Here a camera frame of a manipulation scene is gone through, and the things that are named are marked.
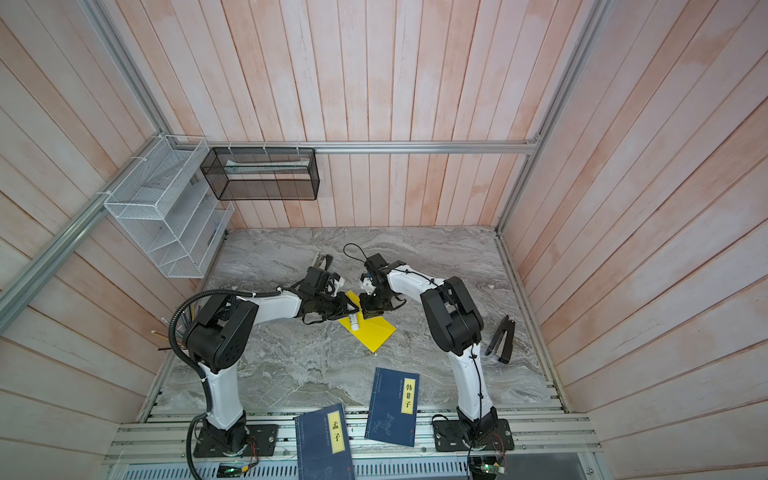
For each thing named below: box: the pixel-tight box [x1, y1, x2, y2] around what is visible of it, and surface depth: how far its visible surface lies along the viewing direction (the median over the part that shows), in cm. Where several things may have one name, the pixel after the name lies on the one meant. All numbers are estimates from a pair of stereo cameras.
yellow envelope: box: [338, 290, 397, 354], surface depth 95 cm
